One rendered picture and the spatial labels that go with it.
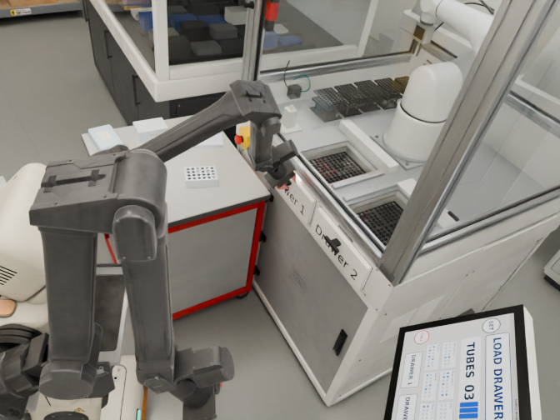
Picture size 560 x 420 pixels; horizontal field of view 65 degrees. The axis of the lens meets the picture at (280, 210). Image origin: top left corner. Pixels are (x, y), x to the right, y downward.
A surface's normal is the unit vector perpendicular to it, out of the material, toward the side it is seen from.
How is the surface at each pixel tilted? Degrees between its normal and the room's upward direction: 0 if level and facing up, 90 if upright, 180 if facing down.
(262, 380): 0
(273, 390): 0
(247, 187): 0
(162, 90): 90
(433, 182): 90
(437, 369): 50
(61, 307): 89
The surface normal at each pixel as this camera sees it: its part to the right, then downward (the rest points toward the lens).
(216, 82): 0.49, 0.65
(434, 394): -0.62, -0.71
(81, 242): 0.11, 0.82
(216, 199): 0.15, -0.71
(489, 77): -0.86, 0.26
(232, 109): -0.29, -0.03
